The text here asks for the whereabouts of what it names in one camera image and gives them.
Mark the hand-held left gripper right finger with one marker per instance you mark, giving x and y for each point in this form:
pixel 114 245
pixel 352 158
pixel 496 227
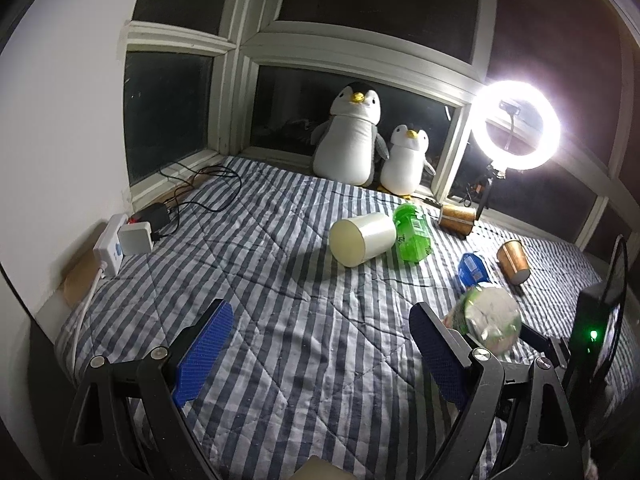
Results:
pixel 440 356

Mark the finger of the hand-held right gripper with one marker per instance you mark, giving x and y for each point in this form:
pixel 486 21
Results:
pixel 542 345

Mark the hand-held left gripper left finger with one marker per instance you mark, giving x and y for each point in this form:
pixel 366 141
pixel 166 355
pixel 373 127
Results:
pixel 205 350

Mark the cream white cup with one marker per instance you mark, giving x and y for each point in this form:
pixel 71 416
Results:
pixel 362 237

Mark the green clear cup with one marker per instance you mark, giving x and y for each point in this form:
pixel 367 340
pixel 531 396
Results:
pixel 487 317

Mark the brown paper cup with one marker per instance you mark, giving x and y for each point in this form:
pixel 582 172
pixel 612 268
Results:
pixel 514 260
pixel 457 219

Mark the blue plastic packet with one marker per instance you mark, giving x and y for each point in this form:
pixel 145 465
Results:
pixel 472 269

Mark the striped blanket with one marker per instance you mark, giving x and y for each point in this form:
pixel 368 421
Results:
pixel 300 310

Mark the green plastic bottle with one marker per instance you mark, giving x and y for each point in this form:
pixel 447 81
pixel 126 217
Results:
pixel 412 232

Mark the white power adapter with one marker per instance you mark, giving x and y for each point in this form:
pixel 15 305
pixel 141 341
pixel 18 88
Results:
pixel 135 239

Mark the white power strip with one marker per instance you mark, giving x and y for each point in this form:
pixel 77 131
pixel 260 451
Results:
pixel 111 245

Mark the brown cardboard piece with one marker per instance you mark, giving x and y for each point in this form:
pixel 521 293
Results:
pixel 80 280

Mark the small penguin plush toy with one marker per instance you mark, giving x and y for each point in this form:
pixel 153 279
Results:
pixel 405 165

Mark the large penguin plush toy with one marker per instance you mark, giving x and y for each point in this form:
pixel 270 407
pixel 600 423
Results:
pixel 347 145

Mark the white window frame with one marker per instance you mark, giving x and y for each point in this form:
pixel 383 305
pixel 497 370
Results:
pixel 240 60

